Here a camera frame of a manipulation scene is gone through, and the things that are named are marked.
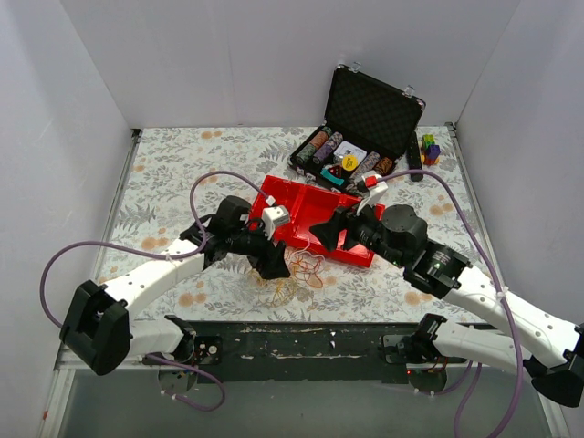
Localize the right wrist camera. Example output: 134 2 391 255
357 172 388 215

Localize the teal plastic piece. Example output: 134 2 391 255
320 168 345 186

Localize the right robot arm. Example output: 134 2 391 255
309 204 583 408

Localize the green poker chip row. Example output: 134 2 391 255
294 127 332 165

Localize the orange black chip row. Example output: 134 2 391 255
370 157 395 177

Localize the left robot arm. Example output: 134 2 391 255
59 196 290 376

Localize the black remote control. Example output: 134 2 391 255
405 131 422 172

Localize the yellow dealer button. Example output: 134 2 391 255
341 154 359 172

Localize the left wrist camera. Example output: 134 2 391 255
261 205 290 239

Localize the black poker chip case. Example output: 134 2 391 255
288 64 426 194

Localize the colourful block toy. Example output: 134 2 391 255
420 134 441 166

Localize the white card deck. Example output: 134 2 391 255
333 141 368 162

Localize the purple poker chip row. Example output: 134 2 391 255
312 132 343 165

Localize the floral table mat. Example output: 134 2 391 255
111 126 486 323

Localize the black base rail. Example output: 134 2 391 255
192 322 417 384

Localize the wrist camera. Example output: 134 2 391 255
357 172 388 215
261 205 290 239

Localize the red triangle piece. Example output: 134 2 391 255
330 166 342 178

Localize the red compartment tray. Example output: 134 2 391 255
261 175 374 268

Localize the orange wire pile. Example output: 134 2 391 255
248 245 325 309

